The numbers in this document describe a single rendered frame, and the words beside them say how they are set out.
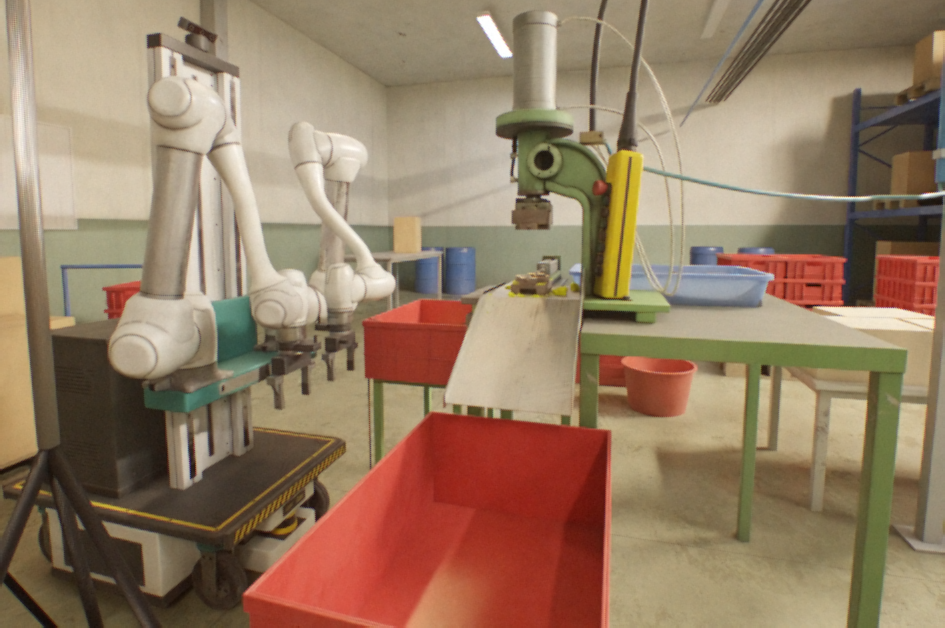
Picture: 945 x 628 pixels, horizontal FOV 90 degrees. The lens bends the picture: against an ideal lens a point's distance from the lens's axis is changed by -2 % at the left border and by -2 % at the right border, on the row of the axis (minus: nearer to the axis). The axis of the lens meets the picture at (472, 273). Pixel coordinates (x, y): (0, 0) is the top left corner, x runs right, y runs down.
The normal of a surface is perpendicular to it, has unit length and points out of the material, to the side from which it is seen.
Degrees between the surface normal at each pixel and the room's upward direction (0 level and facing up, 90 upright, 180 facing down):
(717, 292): 100
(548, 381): 30
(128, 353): 96
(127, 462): 90
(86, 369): 90
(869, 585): 90
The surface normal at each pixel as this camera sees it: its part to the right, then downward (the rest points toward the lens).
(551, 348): -0.14, -0.82
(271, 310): 0.20, 0.23
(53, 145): 0.96, 0.02
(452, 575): 0.00, -1.00
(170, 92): 0.17, -0.02
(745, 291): -0.26, 0.25
